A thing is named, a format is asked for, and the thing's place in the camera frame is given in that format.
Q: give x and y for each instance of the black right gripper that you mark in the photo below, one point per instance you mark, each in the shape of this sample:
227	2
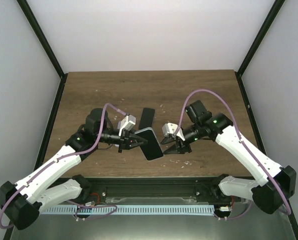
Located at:
180	148

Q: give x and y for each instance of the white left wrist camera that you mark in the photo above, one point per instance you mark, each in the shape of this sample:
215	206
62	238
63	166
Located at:
128	122

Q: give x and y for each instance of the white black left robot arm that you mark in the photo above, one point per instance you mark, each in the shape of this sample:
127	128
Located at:
22	202

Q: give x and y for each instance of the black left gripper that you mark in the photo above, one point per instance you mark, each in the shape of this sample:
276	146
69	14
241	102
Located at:
127	139

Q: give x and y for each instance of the black frame post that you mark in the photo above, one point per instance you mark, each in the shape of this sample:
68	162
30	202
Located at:
28	13
272	14

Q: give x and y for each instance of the black frame post right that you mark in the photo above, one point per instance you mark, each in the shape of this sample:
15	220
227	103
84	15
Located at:
272	14

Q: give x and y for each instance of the black frame post left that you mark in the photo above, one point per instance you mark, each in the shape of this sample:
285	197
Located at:
28	13

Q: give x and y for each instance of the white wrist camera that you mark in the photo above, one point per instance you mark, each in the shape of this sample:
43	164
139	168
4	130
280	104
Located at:
128	122
171	130

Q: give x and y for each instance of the black phone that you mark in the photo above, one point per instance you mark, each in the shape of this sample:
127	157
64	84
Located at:
147	118

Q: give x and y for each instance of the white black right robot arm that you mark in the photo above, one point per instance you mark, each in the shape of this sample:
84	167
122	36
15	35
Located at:
271	182

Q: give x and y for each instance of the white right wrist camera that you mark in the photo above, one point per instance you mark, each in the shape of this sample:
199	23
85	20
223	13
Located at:
171	130

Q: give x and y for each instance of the light blue slotted cable duct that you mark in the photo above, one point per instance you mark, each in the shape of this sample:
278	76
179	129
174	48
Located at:
190	210

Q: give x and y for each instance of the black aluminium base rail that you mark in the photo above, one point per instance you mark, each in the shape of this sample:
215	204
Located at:
205	189

